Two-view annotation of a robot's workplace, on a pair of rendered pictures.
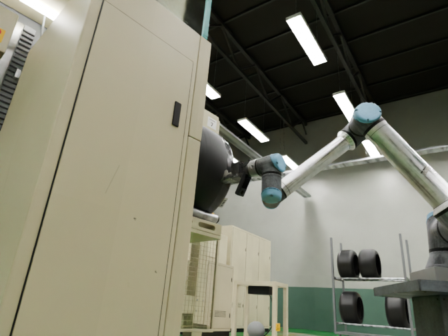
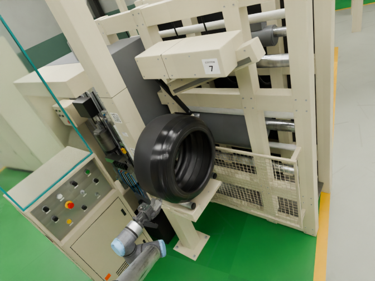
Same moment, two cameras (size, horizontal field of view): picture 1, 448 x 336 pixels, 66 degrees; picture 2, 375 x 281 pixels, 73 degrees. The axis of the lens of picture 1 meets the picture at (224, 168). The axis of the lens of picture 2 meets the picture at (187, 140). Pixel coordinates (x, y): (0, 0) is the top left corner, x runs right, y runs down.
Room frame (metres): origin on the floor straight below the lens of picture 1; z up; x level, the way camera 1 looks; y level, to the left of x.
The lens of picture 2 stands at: (2.01, -1.12, 2.14)
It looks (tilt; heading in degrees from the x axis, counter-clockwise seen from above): 33 degrees down; 92
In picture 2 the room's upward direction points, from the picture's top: 21 degrees counter-clockwise
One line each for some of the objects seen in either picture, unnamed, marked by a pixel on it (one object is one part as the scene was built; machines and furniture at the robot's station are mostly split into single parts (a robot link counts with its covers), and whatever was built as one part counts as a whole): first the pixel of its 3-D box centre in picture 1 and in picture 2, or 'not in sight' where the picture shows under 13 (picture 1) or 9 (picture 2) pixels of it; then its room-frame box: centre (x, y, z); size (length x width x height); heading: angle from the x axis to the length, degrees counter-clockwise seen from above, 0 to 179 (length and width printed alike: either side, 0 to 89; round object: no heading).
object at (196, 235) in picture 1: (173, 234); (188, 193); (1.83, 0.24, 0.80); 0.37 x 0.36 x 0.02; 45
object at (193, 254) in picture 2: not in sight; (191, 242); (1.63, 0.41, 0.01); 0.27 x 0.27 x 0.02; 45
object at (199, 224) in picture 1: (191, 224); (176, 204); (1.73, 0.15, 0.84); 0.36 x 0.09 x 0.06; 135
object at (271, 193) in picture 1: (271, 188); (133, 253); (1.47, -0.22, 0.97); 0.12 x 0.09 x 0.12; 172
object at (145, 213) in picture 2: (243, 171); (144, 216); (1.59, -0.10, 1.09); 0.12 x 0.08 x 0.09; 45
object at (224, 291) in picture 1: (207, 297); not in sight; (6.83, 0.13, 0.62); 0.90 x 0.56 x 1.25; 144
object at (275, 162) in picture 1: (271, 165); (124, 241); (1.47, -0.22, 1.08); 0.12 x 0.09 x 0.10; 45
